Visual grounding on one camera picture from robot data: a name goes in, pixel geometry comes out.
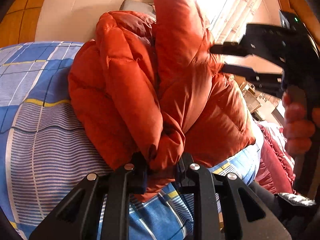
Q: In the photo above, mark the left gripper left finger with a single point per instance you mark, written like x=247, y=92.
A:
x=98, y=207

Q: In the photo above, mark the orange puffer jacket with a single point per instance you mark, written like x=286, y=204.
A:
x=151, y=85

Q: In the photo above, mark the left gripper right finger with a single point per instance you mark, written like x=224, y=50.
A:
x=224, y=206

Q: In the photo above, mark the pink striped curtain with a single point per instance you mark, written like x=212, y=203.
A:
x=228, y=18

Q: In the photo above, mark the wooden wardrobe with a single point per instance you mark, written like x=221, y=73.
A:
x=20, y=22

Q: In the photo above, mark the person's right hand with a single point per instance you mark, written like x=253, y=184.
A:
x=297, y=129

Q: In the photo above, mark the wooden desk with clutter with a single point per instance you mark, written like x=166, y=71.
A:
x=262, y=106

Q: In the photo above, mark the blue plaid bed sheet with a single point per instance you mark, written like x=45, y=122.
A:
x=45, y=152

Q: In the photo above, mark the tricolour upholstered headboard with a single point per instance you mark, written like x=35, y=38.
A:
x=146, y=8

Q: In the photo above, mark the pink ruffled fabric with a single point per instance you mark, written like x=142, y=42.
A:
x=275, y=172

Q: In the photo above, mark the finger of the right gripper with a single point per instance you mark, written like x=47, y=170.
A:
x=231, y=48
x=250, y=76

